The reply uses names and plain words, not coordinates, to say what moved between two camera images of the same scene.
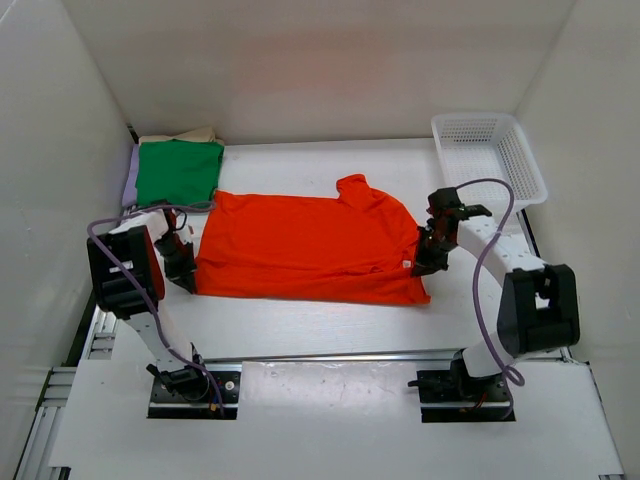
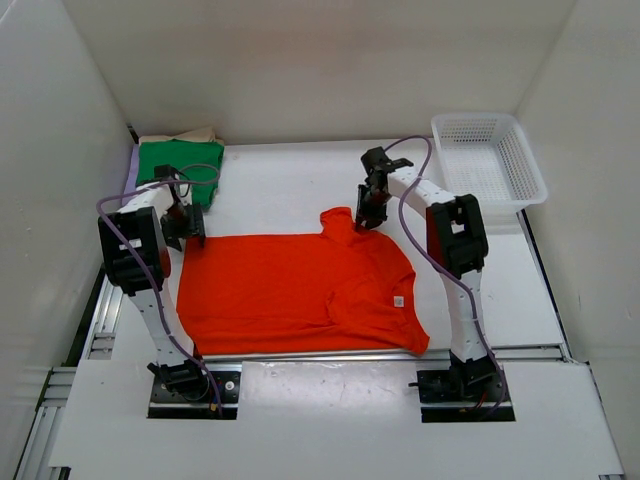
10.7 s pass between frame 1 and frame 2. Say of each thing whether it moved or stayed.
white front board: stayed
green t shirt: stayed
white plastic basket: stayed
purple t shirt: stayed
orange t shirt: moved
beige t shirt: stayed
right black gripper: moved
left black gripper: moved
